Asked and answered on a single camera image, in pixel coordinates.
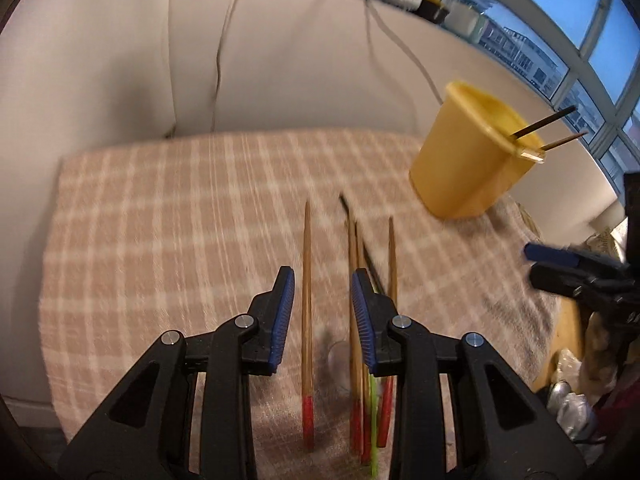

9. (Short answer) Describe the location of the black and yellow box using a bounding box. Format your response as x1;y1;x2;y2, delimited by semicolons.
419;0;452;24

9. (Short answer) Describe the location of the wooden side table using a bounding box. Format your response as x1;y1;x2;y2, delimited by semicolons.
536;297;593;393

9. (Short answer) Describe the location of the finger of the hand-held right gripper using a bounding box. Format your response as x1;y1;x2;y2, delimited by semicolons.
524;242;629;282
530;262;629;342

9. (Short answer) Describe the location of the checked beige tablecloth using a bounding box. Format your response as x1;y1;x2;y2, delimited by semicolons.
40;130;571;480

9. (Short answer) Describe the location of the white and green container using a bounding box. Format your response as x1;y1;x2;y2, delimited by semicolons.
444;2;489;44

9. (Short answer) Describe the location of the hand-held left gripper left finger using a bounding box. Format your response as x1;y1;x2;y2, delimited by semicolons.
57;266;296;480

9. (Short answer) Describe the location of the yellow plastic cup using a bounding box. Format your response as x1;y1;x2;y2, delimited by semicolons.
408;80;547;220

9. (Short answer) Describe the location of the person's right hand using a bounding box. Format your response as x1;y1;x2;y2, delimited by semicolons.
587;312;624;394

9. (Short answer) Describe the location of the person's right forearm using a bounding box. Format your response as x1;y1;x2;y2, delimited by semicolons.
595;385;640;443

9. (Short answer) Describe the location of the white power cable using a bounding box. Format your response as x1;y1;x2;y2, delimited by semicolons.
211;0;253;137

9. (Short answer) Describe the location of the crumpled clear plastic wrapper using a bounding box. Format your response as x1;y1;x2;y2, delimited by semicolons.
546;349;603;443

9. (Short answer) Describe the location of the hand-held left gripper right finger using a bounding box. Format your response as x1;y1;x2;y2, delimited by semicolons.
351;268;586;480

